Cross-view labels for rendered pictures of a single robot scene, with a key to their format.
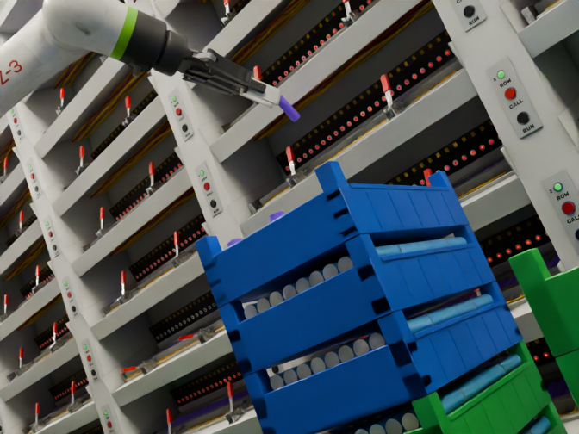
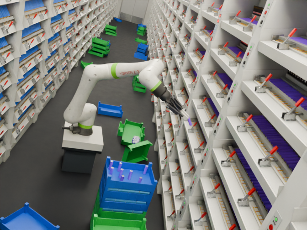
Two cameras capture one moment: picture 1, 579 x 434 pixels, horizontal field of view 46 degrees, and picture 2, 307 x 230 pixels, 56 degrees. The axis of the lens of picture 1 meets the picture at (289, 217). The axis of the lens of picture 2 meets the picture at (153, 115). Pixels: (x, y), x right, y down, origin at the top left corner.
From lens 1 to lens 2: 164 cm
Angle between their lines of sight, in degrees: 54
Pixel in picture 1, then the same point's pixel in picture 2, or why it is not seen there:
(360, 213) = (109, 184)
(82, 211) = not seen: hidden behind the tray
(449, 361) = (111, 206)
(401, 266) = (113, 193)
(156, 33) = (158, 94)
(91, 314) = (177, 86)
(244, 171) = not seen: hidden behind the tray
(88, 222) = not seen: hidden behind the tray
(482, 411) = (113, 213)
